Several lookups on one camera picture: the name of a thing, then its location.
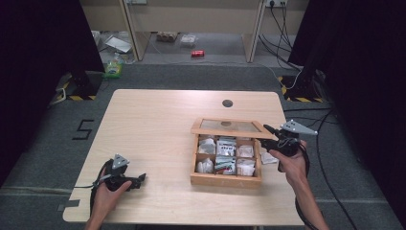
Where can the white tea bag packet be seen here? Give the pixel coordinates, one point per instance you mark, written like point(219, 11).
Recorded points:
point(267, 158)

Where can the clear plastic container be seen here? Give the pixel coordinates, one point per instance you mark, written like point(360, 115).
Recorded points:
point(188, 40)

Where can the white wall power outlet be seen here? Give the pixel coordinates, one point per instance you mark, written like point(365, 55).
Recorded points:
point(275, 3)

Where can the black curtain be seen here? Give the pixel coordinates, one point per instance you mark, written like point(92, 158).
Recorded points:
point(367, 80)
point(38, 64)

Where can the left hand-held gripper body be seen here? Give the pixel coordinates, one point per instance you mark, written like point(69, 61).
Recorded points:
point(115, 179)

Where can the green plastic bag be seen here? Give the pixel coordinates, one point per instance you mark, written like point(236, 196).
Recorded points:
point(113, 68)

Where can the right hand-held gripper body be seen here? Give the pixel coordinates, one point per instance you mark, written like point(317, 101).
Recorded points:
point(288, 145)

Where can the red can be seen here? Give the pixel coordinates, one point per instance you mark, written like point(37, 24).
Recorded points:
point(197, 53)

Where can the white plastic sheet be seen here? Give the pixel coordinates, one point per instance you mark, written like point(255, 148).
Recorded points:
point(118, 44)

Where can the person's left hand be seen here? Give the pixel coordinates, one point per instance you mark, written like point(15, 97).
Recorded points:
point(105, 201)

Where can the person's right hand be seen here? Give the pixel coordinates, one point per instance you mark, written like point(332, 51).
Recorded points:
point(295, 167)

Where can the yellow black hazard tape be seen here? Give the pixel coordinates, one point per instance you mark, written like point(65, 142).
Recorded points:
point(303, 99)
point(76, 97)

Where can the wooden box with glass lid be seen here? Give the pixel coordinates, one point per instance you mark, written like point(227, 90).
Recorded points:
point(223, 181)

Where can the group of tea bag packets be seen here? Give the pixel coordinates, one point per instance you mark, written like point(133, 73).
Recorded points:
point(226, 153)

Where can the black stand base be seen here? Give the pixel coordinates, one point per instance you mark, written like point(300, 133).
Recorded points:
point(300, 87)
point(83, 85)

